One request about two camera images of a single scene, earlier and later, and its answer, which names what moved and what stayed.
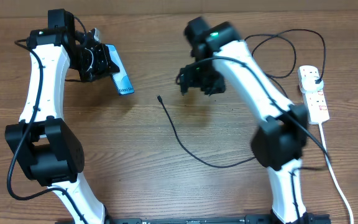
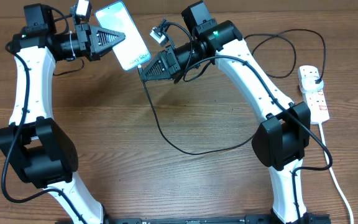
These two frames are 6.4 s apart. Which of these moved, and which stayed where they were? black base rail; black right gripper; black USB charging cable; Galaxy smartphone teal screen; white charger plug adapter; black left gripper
Moved: black left gripper; black USB charging cable; black right gripper; Galaxy smartphone teal screen
Stayed: white charger plug adapter; black base rail
